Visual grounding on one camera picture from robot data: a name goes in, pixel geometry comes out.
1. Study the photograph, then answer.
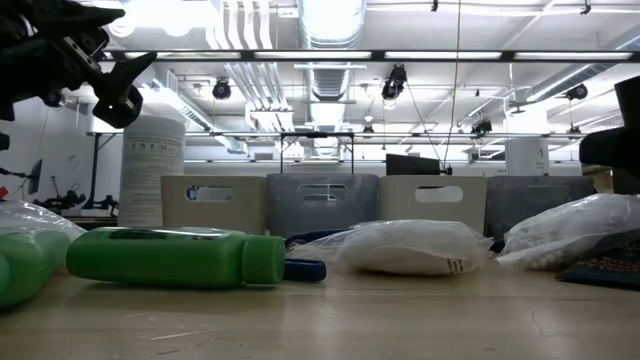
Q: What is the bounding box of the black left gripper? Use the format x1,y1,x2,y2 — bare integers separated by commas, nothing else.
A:
0,0,156,129

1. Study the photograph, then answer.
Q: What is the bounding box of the clear plastic bag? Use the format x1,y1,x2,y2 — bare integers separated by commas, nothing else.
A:
0,199,86,311

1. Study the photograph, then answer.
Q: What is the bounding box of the green plastic bottle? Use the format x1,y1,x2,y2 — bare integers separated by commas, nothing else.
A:
0,229,74,309
65,226,287,289

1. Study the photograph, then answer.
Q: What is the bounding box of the blue plastic toiletry case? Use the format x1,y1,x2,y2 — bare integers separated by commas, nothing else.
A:
282,228,351,282

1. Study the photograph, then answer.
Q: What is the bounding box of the clear bag of white cotton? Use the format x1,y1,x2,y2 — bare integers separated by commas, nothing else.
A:
289,219,495,277

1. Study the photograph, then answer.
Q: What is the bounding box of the small monitor on arm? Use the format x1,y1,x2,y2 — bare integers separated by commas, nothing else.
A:
0,158,44,196

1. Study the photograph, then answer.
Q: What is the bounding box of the white cylindrical wipes canister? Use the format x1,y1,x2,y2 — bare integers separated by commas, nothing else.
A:
118,114,187,229

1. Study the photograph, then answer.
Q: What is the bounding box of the light plastic storage bin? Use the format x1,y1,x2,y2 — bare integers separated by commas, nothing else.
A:
159,174,268,236
377,174,489,235

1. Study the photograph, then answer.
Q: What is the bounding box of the grey plastic storage bin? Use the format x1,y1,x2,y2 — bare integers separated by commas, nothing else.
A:
265,172,380,239
483,174,596,240

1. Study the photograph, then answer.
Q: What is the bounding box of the black monitor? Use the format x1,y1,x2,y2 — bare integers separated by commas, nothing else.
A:
612,167,640,196
384,153,454,177

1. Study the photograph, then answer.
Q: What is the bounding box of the white building column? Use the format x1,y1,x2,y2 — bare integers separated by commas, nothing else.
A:
504,137,551,177

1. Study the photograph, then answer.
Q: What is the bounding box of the cotton balls and swabs bag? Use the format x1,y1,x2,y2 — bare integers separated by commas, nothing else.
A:
496,193,640,271

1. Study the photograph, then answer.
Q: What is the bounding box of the dark flat packet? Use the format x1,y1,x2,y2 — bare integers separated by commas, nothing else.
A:
555,228,640,292

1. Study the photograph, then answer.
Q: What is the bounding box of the black stand post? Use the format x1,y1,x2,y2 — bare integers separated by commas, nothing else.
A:
82,132,105,211

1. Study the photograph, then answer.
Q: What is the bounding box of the black background rig frame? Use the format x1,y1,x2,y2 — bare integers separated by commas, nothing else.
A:
278,131,356,175

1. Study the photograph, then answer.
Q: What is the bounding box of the silver ventilation duct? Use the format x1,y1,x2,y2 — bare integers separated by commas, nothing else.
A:
297,0,369,156

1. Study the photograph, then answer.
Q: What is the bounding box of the black aluminium rig frame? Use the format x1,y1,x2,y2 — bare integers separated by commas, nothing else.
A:
74,48,640,231

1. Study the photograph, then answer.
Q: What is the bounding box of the black hanging cable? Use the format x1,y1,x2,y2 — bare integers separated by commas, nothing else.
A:
442,0,464,171

